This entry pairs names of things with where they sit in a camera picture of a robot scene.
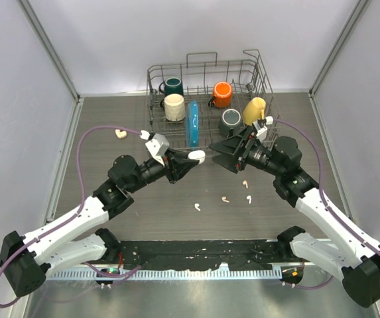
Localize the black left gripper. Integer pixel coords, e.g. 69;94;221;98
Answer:
127;148;198;193

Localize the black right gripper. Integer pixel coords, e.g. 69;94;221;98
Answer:
209;125;284;178

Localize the white earbud charging case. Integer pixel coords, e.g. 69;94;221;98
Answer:
187;150;206;164

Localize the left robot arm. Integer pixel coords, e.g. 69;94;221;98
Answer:
0;148;206;298

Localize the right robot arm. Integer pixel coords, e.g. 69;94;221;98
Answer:
209;127;380;308

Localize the beige earbud charging case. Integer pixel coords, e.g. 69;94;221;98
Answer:
115;129;127;139

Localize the grey mug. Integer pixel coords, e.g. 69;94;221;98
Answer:
219;109;241;138

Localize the blue plastic plate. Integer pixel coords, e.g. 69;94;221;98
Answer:
186;100;199;148

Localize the yellow mug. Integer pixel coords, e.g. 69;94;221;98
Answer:
242;97;267;126

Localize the cream ribbed mug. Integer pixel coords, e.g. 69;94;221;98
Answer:
162;93;186;122

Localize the orange mug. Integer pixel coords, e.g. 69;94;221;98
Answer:
208;81;233;109

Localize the dark green mug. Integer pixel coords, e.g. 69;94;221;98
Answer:
158;77;184;96

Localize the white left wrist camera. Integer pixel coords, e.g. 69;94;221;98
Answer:
140;130;170;166

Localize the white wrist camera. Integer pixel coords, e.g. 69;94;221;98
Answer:
252;116;274;142
140;130;170;166

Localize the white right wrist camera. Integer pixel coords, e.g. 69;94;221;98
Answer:
252;116;274;142

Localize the grey wire dish rack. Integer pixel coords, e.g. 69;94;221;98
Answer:
146;49;280;157

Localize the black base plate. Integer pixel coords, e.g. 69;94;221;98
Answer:
83;238;316;272

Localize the white slotted cable duct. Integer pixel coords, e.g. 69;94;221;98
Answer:
49;264;282;281

